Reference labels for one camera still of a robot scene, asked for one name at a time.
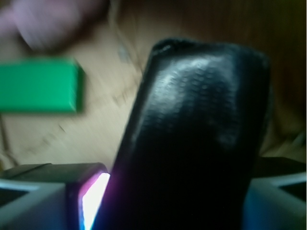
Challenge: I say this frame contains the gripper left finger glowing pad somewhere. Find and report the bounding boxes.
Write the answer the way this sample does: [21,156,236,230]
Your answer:
[0,163,110,230]

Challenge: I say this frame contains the brown paper bag tray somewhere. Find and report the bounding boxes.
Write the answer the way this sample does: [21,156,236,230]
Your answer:
[0,0,307,170]

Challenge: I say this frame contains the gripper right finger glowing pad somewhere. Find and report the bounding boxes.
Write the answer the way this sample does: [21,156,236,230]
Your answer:
[242,157,307,230]

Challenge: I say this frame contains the black box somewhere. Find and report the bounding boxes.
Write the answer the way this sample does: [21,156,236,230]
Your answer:
[94,38,271,230]

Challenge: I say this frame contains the green box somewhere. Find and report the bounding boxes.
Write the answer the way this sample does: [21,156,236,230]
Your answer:
[0,58,85,113]

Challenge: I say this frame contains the pink plush toy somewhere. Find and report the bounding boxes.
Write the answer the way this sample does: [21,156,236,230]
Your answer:
[0,0,109,51]

